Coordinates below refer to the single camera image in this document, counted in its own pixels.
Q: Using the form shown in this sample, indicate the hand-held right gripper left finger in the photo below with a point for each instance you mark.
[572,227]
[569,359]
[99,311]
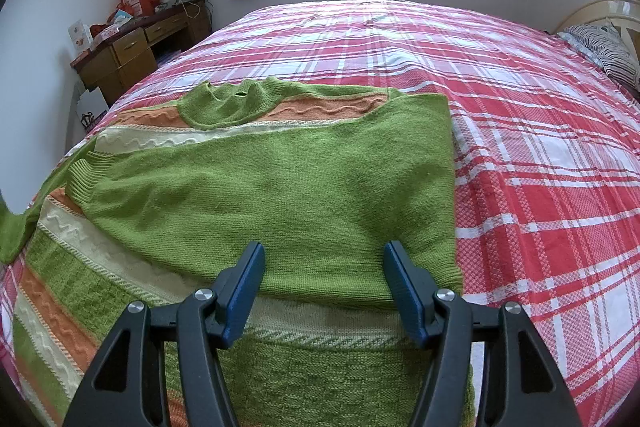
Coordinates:
[245,292]

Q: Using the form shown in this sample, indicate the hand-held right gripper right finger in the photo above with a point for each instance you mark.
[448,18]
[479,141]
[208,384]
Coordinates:
[402,292]

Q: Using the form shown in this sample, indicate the green striped knit sweater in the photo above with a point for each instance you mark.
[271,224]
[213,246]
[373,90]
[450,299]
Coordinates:
[300,187]

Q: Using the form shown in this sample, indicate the bed with red plaid sheet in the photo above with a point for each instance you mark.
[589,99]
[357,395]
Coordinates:
[525,157]

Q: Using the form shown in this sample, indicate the white paper bag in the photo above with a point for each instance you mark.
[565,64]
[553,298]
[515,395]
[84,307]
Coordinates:
[91,109]

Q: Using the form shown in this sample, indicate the wooden desk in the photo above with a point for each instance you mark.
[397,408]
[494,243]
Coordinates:
[135,52]

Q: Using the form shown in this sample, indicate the light blue packet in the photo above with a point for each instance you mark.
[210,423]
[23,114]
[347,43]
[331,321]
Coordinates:
[120,18]

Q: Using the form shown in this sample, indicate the white printed box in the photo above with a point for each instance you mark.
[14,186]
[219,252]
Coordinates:
[80,38]

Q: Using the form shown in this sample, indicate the striped pillow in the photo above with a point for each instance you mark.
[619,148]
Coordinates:
[607,52]

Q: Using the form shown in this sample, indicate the cream bed headboard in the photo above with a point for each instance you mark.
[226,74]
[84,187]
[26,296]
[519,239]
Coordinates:
[600,9]

